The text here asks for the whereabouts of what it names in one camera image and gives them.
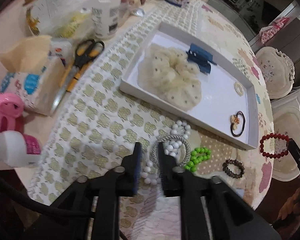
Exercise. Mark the pink white plastic cup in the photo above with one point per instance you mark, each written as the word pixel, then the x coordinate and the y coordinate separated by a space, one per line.
pixel 17 149

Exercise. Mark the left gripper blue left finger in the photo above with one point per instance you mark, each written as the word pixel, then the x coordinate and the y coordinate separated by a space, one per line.
pixel 132 164

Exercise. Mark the plastic bag yellow contents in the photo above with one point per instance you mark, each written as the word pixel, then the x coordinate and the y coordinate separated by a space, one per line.
pixel 73 20

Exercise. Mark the blue hair claw clip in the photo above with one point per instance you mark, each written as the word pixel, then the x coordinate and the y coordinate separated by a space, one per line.
pixel 201 57

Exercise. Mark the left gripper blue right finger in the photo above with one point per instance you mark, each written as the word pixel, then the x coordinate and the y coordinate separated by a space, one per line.
pixel 170 173

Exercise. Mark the tissue pack with tissue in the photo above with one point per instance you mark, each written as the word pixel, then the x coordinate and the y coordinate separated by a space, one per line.
pixel 32 74

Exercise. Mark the small white blue box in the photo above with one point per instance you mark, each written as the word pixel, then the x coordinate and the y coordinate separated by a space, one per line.
pixel 61 48

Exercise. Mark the black yellow scissors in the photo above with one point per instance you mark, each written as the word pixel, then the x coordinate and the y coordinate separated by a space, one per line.
pixel 85 53

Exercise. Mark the cream dotted fabric scrunchie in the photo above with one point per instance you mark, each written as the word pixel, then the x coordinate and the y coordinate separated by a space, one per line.
pixel 167 73

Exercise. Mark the cream ornate chair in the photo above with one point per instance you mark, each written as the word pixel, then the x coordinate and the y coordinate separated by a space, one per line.
pixel 277 70

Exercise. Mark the patchwork quilted tablecloth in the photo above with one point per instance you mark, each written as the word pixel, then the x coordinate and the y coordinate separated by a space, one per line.
pixel 99 125

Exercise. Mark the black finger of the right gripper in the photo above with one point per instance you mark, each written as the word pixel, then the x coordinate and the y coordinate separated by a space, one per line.
pixel 294 150

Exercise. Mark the white bottle red cap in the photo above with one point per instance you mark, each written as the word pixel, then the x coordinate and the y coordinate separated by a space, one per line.
pixel 105 15

